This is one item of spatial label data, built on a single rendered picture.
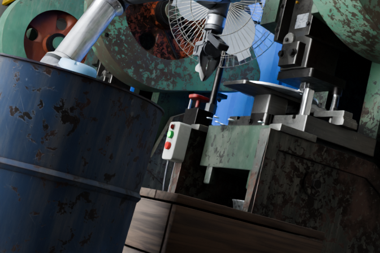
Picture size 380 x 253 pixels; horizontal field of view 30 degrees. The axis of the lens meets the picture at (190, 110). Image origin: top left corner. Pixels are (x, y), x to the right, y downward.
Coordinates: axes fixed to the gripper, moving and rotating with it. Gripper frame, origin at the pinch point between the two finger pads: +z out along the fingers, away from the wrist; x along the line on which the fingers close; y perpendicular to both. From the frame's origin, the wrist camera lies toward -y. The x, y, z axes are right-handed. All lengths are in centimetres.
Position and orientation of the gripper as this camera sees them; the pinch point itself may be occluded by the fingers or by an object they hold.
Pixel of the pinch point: (204, 77)
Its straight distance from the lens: 265.2
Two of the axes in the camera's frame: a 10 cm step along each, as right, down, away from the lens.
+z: -2.3, 9.6, -1.5
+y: -4.9, 0.2, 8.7
